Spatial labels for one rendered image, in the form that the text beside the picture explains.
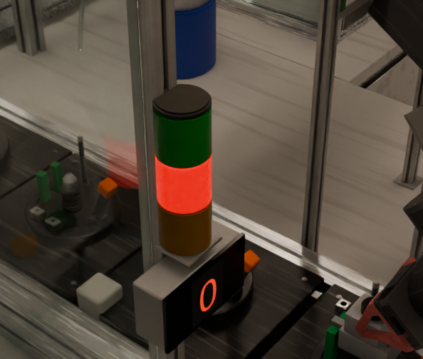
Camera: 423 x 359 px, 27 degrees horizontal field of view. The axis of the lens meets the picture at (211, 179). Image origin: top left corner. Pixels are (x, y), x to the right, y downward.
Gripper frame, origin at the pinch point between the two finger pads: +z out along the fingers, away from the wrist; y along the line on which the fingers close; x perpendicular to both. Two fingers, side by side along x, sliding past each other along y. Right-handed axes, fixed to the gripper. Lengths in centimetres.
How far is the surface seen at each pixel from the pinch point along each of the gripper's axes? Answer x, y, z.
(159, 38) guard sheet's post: -35.7, 18.6, -21.9
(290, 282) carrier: -5.7, -8.5, 18.8
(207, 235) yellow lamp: -20.1, 18.2, -9.7
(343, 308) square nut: 0.3, -7.8, 12.5
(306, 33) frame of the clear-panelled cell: -35, -86, 58
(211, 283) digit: -16.0, 18.0, -5.0
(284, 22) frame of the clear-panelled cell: -40, -86, 61
